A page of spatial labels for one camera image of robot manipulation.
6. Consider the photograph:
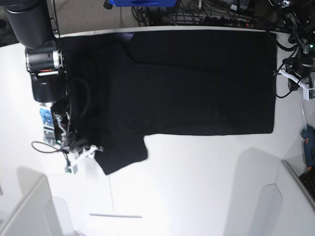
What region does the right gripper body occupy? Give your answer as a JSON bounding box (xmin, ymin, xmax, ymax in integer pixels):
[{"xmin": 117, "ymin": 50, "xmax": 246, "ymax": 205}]
[{"xmin": 39, "ymin": 100, "xmax": 89, "ymax": 152}]

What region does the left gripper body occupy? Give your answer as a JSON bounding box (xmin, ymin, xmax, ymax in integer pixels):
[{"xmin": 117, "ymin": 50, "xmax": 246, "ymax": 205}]
[{"xmin": 279, "ymin": 56, "xmax": 315, "ymax": 91}]

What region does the black T-shirt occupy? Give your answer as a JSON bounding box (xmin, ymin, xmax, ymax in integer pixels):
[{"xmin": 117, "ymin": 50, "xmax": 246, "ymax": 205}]
[{"xmin": 63, "ymin": 30, "xmax": 277, "ymax": 175}]

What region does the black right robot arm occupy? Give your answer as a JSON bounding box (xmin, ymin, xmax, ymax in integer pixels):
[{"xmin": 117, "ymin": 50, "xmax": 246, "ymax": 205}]
[{"xmin": 0, "ymin": 0, "xmax": 103, "ymax": 169}]

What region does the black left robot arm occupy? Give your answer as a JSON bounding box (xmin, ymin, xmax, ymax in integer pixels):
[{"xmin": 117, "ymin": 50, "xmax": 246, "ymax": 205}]
[{"xmin": 264, "ymin": 0, "xmax": 315, "ymax": 100}]

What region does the teal glue gun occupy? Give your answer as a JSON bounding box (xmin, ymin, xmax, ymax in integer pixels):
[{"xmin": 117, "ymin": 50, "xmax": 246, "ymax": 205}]
[{"xmin": 300, "ymin": 102, "xmax": 315, "ymax": 168}]

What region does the white left table divider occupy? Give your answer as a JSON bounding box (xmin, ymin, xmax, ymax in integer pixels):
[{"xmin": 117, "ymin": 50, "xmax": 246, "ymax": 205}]
[{"xmin": 0, "ymin": 167, "xmax": 77, "ymax": 236}]

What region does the white table divider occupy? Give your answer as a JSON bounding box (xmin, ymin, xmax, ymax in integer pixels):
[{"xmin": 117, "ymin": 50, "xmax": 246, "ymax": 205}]
[
  {"xmin": 224, "ymin": 148, "xmax": 315, "ymax": 236},
  {"xmin": 0, "ymin": 167, "xmax": 77, "ymax": 236}
]

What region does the black power strip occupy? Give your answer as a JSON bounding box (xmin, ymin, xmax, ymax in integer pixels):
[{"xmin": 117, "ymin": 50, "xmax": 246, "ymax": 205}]
[{"xmin": 203, "ymin": 16, "xmax": 250, "ymax": 28}]

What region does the white right table divider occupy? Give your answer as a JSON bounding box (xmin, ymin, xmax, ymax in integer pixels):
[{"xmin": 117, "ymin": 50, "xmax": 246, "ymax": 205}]
[{"xmin": 224, "ymin": 148, "xmax": 315, "ymax": 236}]

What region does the black keyboard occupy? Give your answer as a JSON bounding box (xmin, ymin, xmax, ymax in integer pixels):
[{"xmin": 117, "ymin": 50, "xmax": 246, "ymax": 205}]
[{"xmin": 299, "ymin": 169, "xmax": 315, "ymax": 199}]

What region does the blue plastic bin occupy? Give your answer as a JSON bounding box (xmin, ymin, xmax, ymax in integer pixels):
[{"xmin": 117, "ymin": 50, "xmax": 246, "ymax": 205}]
[{"xmin": 109, "ymin": 0, "xmax": 177, "ymax": 7}]

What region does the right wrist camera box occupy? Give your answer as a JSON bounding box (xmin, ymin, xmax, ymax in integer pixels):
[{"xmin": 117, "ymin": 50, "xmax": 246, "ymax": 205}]
[{"xmin": 64, "ymin": 165, "xmax": 78, "ymax": 175}]

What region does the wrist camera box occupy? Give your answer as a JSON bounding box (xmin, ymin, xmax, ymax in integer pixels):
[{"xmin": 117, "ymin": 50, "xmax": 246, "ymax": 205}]
[
  {"xmin": 64, "ymin": 165, "xmax": 78, "ymax": 175},
  {"xmin": 303, "ymin": 88, "xmax": 315, "ymax": 101}
]

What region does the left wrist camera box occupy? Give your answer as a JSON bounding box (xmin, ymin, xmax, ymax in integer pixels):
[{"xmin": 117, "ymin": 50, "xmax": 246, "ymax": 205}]
[{"xmin": 303, "ymin": 88, "xmax": 315, "ymax": 101}]

